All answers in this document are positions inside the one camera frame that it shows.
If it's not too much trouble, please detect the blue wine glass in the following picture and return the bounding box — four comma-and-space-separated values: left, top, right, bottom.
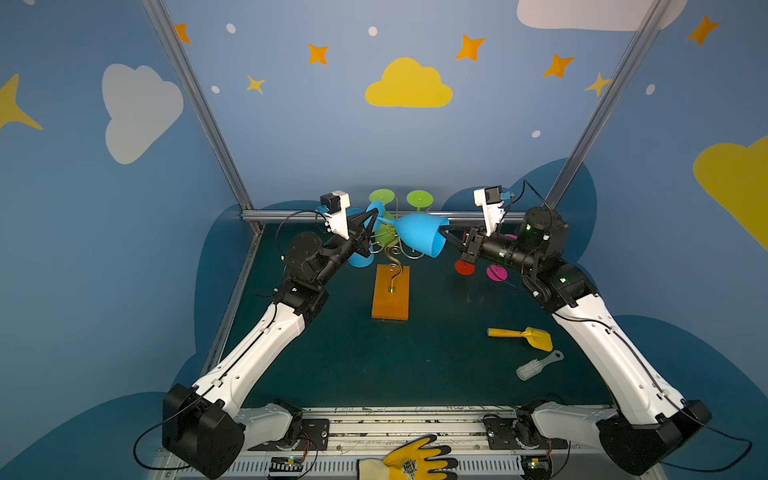
347, 208, 375, 268
393, 212, 449, 258

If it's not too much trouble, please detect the pink wine glass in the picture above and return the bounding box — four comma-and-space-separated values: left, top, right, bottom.
486, 265, 509, 283

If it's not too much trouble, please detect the red wine glass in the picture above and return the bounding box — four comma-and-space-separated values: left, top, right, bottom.
454, 260, 476, 276

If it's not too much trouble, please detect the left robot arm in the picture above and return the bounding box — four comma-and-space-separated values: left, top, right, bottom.
160, 210, 378, 479

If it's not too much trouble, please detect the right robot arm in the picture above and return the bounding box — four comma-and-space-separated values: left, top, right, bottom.
439, 206, 712, 476

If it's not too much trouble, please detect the left green wine glass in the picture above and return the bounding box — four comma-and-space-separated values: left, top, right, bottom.
369, 188, 399, 249

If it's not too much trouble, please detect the green wine glass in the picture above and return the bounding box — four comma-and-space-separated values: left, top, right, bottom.
406, 190, 434, 212
369, 188, 399, 249

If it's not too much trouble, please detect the right green wine glass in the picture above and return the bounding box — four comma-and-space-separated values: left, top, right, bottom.
406, 190, 434, 212

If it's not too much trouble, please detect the orange wooden rack base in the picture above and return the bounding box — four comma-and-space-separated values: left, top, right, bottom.
371, 265, 410, 321

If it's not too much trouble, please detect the yellow toy shovel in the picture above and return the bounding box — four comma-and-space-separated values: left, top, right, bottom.
487, 327, 553, 352

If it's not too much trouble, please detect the white brush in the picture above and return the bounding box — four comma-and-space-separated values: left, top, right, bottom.
515, 350, 564, 381

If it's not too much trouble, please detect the left circuit board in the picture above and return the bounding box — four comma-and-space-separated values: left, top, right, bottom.
268, 456, 305, 474

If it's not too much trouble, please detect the circuit board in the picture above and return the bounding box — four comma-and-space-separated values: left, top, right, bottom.
521, 457, 552, 476
268, 456, 305, 474

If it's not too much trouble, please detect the yellow black work glove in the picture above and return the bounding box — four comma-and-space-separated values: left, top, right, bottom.
357, 434, 458, 480

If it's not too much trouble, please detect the right circuit board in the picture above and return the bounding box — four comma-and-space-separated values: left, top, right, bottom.
521, 457, 552, 476

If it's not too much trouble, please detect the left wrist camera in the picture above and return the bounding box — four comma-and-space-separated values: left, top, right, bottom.
320, 191, 350, 240

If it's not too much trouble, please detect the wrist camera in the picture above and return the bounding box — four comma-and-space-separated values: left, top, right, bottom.
473, 186, 512, 237
320, 191, 350, 240

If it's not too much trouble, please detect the gold wire glass rack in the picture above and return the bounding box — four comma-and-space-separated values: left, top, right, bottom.
368, 203, 425, 294

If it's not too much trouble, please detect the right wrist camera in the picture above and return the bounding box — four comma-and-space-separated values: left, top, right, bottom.
473, 186, 512, 237

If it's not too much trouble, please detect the aluminium frame rail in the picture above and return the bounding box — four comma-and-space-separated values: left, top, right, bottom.
241, 209, 556, 225

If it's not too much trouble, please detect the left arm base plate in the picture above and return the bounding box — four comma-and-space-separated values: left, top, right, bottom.
248, 419, 330, 452

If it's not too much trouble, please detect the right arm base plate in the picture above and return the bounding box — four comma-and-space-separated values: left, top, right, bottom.
482, 414, 569, 450

